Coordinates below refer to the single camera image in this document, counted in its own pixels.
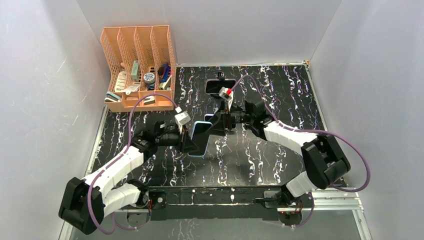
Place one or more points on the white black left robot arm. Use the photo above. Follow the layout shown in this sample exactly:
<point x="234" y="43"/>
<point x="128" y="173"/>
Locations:
<point x="87" y="201"/>

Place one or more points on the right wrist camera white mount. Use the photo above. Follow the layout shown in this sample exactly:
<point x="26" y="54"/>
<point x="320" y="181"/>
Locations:
<point x="228" y="95"/>

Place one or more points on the phone with lilac case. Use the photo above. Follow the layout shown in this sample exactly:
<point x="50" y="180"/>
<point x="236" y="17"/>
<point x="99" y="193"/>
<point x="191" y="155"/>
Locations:
<point x="209" y="117"/>

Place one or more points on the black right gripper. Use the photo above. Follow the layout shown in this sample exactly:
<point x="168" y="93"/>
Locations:
<point x="224" y="118"/>

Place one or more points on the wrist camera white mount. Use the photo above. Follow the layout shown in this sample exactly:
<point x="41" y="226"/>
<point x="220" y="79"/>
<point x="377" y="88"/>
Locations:
<point x="228" y="95"/>
<point x="181" y="118"/>

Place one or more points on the teal bordered item beside organizer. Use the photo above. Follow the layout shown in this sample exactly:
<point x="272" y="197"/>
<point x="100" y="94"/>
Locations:
<point x="111" y="97"/>

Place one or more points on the black round base phone stand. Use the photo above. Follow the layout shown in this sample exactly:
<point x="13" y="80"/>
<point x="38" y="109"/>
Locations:
<point x="220" y="76"/>

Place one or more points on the round tin blue white label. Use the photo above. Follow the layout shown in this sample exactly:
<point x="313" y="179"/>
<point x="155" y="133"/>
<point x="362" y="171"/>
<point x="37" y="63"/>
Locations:
<point x="149" y="80"/>

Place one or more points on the phone with purple clear case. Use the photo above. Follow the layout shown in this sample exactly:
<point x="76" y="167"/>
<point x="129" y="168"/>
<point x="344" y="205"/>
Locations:
<point x="213" y="86"/>

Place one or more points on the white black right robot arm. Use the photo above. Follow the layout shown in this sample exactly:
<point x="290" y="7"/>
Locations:
<point x="323" y="158"/>

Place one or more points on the white paper card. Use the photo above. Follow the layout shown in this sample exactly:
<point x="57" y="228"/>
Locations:
<point x="120" y="83"/>

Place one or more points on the blue handled tool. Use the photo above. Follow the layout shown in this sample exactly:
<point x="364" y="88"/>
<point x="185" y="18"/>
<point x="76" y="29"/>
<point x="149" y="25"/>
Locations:
<point x="164" y="72"/>

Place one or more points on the orange plastic file organizer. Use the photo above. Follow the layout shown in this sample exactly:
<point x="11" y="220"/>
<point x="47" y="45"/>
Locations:
<point x="152" y="46"/>

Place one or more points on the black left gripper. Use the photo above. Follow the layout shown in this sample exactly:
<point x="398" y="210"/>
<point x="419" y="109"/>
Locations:
<point x="189" y="145"/>

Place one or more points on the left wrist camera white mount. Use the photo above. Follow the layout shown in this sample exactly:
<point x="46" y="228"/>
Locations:
<point x="181" y="118"/>

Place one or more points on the aluminium frame rail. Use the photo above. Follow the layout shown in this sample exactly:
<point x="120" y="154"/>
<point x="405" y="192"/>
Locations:
<point x="172" y="203"/>

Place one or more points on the phone with blue case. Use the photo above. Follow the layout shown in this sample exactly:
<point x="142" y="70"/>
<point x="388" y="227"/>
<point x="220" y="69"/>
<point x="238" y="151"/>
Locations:
<point x="200" y="137"/>

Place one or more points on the green white small box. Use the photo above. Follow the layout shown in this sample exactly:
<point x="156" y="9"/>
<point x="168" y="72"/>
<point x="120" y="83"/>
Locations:
<point x="135" y="71"/>

